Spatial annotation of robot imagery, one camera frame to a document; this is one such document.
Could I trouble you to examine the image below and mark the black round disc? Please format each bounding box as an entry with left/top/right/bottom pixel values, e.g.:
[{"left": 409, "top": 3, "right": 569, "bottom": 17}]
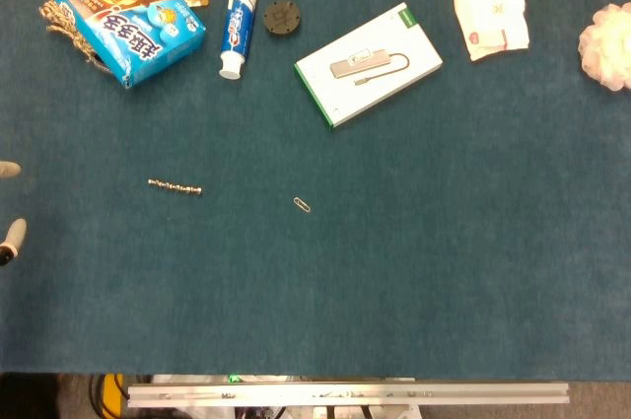
[{"left": 263, "top": 0, "right": 304, "bottom": 37}]

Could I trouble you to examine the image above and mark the blue white toothpaste tube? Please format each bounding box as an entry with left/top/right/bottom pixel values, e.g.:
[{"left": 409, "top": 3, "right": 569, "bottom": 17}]
[{"left": 218, "top": 0, "right": 269, "bottom": 81}]

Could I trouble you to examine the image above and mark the blue table cloth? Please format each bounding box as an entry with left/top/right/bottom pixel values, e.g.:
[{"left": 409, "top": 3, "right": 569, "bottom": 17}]
[{"left": 0, "top": 0, "right": 631, "bottom": 382}]

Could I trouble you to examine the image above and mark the white wet wipes pack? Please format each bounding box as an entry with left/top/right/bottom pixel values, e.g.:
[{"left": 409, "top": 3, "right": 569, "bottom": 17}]
[{"left": 450, "top": 0, "right": 531, "bottom": 63}]

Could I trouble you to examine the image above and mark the blue cookie box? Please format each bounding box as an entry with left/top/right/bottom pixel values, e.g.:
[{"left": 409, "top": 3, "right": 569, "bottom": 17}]
[{"left": 53, "top": 0, "right": 207, "bottom": 90}]

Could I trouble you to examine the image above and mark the white green usb hub box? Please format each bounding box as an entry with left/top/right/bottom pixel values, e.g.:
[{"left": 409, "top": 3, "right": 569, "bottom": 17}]
[{"left": 293, "top": 1, "right": 444, "bottom": 129}]

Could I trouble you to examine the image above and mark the metal bead chain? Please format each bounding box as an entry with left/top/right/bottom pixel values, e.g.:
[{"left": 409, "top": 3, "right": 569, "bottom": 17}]
[{"left": 147, "top": 178, "right": 204, "bottom": 196}]

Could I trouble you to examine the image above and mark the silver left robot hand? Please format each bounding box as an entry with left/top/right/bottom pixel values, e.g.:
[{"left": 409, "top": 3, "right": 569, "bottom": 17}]
[{"left": 0, "top": 161, "right": 29, "bottom": 267}]

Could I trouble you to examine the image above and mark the pink mesh bath sponge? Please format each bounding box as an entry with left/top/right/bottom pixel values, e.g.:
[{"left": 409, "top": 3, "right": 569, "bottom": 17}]
[{"left": 577, "top": 2, "right": 631, "bottom": 93}]

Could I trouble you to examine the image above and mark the aluminium frame rail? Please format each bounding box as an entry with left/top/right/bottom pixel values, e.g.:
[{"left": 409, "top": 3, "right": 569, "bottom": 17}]
[{"left": 126, "top": 381, "right": 571, "bottom": 409}]

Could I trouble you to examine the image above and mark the beige braided rope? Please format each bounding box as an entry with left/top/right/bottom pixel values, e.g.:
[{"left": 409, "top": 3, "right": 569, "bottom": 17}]
[{"left": 38, "top": 0, "right": 113, "bottom": 74}]

